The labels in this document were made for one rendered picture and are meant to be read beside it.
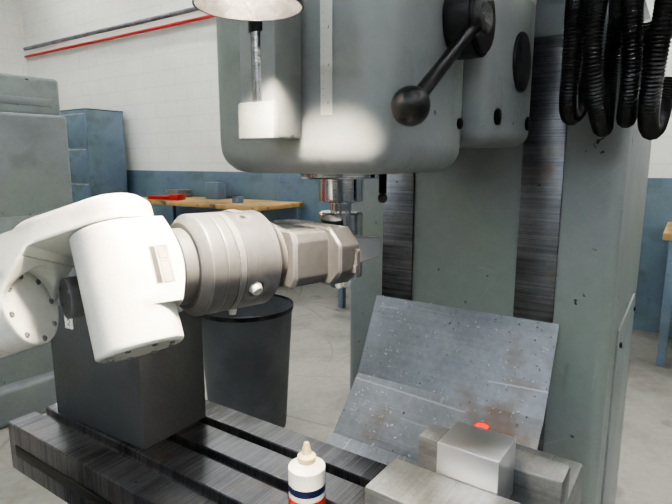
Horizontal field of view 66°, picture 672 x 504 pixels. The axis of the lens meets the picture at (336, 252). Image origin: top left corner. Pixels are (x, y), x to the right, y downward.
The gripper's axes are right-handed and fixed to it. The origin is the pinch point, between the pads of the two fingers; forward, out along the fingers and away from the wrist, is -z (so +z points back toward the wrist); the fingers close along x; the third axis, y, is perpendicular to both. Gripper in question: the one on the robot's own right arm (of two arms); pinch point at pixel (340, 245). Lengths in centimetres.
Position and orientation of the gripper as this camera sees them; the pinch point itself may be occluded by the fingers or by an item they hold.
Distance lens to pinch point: 56.1
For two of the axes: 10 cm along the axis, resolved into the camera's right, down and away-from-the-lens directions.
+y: -0.1, 9.9, 1.7
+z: -7.4, 1.0, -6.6
